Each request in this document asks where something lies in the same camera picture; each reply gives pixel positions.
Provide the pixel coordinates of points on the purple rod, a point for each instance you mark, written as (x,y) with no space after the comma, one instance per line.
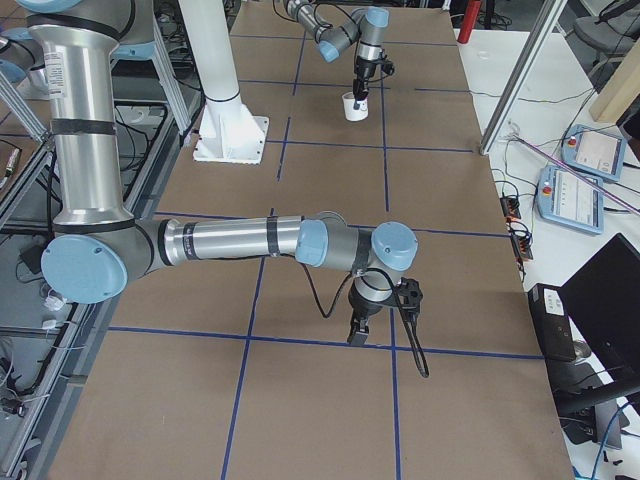
(561,165)

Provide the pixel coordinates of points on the brown paper table cover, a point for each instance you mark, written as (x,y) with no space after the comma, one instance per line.
(175,407)

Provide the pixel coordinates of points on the teach pendant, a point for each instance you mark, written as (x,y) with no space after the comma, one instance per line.
(594,151)
(566,200)

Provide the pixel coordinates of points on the black power strip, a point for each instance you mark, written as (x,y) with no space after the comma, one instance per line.
(521,243)
(511,207)

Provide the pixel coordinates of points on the white smiley face mug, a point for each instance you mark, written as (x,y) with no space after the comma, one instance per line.
(354,110)

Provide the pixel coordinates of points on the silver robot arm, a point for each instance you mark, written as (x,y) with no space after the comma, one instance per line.
(99,247)
(365,28)

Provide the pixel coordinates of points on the black power strip left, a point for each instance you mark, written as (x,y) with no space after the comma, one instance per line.
(511,207)

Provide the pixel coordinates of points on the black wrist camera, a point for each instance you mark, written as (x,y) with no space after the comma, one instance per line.
(408,299)
(387,67)

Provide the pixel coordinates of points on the wooden beam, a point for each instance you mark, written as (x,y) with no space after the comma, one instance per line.
(620,91)

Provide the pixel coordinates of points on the grey aluminium frame post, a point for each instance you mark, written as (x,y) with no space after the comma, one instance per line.
(542,28)

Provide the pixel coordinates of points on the black power strip right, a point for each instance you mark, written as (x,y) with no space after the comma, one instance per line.
(521,243)

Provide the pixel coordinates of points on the red fire extinguisher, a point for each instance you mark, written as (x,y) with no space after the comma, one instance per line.
(469,20)

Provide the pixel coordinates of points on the blue tape strip crosswise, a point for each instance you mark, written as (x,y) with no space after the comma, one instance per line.
(339,344)

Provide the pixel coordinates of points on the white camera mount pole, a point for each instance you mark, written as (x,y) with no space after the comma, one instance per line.
(228,132)

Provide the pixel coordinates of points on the black monitor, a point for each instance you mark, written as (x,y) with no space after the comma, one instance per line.
(602,300)

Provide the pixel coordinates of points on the teach pendant near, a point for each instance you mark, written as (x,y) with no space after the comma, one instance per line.
(566,200)

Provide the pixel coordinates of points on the teach pendant far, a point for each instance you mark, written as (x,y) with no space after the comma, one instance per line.
(594,151)

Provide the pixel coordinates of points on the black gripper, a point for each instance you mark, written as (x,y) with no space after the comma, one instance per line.
(360,74)
(363,304)

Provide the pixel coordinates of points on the blue tape strip lengthwise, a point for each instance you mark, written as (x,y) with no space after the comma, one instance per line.
(393,350)

